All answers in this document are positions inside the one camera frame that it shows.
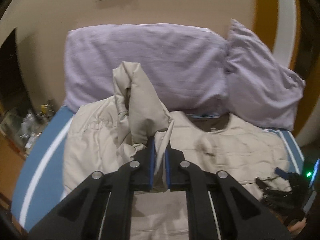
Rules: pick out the large lavender pillow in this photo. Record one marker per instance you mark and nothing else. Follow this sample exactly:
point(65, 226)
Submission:
point(185, 64)

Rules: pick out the small lavender pillow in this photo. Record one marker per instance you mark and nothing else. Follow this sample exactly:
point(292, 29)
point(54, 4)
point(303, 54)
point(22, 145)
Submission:
point(260, 90)

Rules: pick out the beige puffer jacket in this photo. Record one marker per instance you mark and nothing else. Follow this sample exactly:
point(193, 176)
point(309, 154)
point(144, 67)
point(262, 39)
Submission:
point(136, 113)

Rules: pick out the blue white striped bedsheet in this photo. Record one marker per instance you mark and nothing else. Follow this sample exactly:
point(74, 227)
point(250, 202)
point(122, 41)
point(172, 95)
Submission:
point(40, 159)

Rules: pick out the cluttered glass side table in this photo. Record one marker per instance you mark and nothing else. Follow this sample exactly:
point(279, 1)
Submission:
point(22, 132)

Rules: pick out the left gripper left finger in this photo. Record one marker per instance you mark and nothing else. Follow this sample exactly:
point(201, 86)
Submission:
point(101, 206)

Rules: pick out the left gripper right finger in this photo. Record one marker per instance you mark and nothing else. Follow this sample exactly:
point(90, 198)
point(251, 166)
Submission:
point(218, 206)

